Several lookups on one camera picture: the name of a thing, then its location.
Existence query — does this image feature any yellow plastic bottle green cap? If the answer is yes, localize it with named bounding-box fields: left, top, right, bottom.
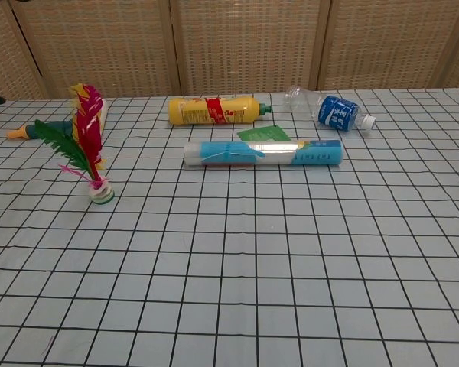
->
left=168, top=96, right=274, bottom=126

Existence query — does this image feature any light blue checkered tablecloth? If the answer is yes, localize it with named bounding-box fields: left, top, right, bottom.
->
left=0, top=86, right=459, bottom=367

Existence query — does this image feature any clear water bottle blue label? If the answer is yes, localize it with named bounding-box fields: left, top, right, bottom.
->
left=282, top=85, right=378, bottom=133

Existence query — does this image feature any colourful feather shuttlecock green base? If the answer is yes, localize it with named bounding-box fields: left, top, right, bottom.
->
left=34, top=83, right=116, bottom=206

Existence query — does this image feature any clear tube with blue contents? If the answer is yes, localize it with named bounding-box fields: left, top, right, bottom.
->
left=183, top=138, right=344, bottom=168

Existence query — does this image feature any green lint roller white roll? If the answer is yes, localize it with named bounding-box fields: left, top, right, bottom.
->
left=6, top=98, right=109, bottom=141

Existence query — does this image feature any green paper card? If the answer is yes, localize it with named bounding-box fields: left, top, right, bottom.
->
left=236, top=125, right=292, bottom=142

